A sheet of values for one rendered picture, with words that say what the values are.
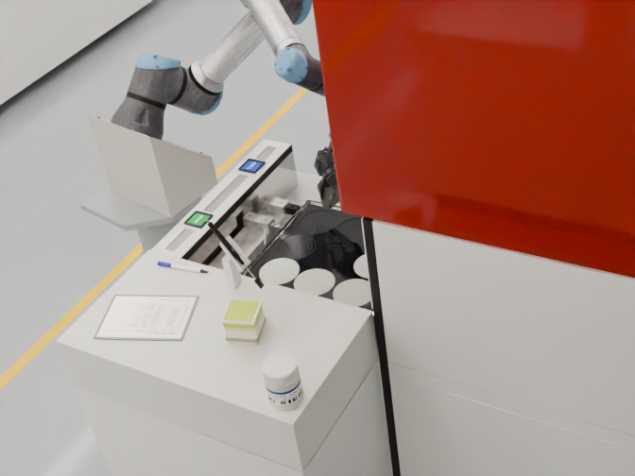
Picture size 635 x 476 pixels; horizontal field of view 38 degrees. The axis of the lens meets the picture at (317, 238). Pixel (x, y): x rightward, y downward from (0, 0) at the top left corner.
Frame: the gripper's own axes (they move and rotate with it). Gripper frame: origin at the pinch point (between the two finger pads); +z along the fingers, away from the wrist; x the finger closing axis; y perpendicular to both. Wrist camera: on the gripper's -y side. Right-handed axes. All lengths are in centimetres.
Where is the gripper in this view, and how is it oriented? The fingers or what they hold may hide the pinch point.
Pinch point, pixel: (329, 208)
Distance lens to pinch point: 237.3
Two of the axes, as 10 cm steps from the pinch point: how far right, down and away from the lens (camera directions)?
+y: -3.8, -7.0, 6.1
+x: -9.0, 1.2, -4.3
